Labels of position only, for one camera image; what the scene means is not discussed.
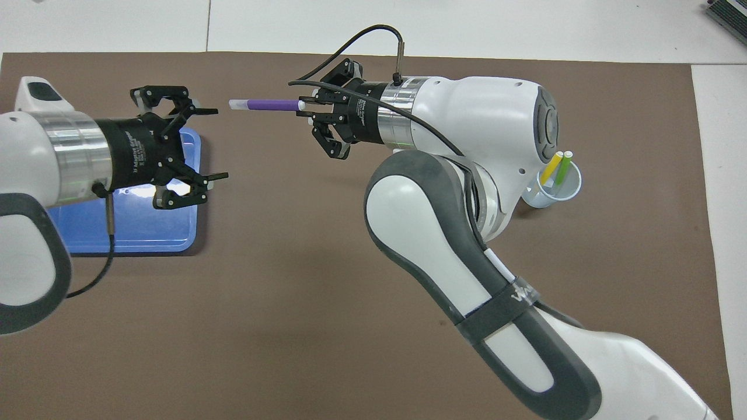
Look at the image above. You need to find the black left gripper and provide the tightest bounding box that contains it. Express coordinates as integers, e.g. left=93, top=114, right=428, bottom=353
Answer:
left=93, top=86, right=229, bottom=211

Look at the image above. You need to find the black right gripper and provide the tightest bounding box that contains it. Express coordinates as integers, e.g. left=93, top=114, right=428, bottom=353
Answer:
left=296, top=57, right=389, bottom=160

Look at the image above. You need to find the purple marker pen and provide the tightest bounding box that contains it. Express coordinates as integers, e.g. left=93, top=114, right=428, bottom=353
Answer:
left=229, top=98, right=306, bottom=113

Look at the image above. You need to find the green marker pen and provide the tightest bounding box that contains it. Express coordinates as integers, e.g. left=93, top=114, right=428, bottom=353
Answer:
left=552, top=151, right=574, bottom=187

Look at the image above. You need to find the blue plastic tray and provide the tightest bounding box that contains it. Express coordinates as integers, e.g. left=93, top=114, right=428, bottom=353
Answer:
left=47, top=129, right=202, bottom=254

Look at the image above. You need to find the brown table mat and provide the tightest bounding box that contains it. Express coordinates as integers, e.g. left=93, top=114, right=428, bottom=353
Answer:
left=0, top=51, right=735, bottom=420

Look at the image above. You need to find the yellow marker pen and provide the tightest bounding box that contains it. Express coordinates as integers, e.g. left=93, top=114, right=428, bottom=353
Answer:
left=540, top=151, right=564, bottom=186

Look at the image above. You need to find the translucent plastic cup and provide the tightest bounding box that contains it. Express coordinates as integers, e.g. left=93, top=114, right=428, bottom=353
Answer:
left=521, top=157, right=582, bottom=209

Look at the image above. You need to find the grey ribbed device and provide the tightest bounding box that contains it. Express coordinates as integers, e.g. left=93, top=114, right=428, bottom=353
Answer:
left=703, top=0, right=747, bottom=36

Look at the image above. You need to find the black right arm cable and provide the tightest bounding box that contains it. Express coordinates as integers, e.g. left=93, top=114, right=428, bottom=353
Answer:
left=288, top=24, right=467, bottom=170

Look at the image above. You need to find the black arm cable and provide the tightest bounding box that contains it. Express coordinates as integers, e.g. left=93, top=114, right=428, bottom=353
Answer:
left=65, top=183, right=116, bottom=299
left=288, top=24, right=467, bottom=170

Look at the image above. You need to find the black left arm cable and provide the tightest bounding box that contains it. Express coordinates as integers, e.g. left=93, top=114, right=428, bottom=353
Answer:
left=65, top=183, right=116, bottom=299

